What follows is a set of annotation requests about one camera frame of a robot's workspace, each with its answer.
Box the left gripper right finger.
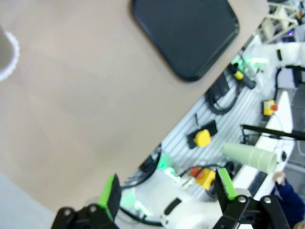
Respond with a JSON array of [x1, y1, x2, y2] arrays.
[[214, 167, 292, 229]]

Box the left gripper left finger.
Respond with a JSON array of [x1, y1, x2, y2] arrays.
[[51, 173, 122, 229]]

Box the white scalloped paper coaster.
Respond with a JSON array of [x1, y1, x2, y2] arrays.
[[0, 31, 21, 82]]

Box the pale green stacked cups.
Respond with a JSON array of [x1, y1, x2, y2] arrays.
[[222, 142, 278, 174]]

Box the yellow box red stop button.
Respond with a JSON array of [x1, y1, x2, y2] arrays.
[[261, 100, 280, 117], [190, 167, 216, 190]]

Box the person in navy top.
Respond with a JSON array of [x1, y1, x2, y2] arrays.
[[271, 171, 305, 227]]

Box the black tripod leg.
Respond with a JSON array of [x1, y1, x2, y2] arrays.
[[240, 123, 305, 142]]

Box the white workbench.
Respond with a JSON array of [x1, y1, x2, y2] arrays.
[[232, 90, 296, 206]]

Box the black plastic serving tray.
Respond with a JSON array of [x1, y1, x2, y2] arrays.
[[131, 0, 240, 83]]

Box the black cable bundle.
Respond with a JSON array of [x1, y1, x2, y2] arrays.
[[122, 146, 164, 190]]

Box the black looped cable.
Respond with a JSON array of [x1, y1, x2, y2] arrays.
[[206, 85, 239, 115]]

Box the aluminium slotted base plate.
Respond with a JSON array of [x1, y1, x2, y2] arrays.
[[140, 35, 284, 198]]

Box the black handle yellow switch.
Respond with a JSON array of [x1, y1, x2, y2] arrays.
[[230, 62, 257, 89]]

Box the cream metal frame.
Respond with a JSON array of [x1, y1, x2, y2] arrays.
[[261, 3, 300, 45]]

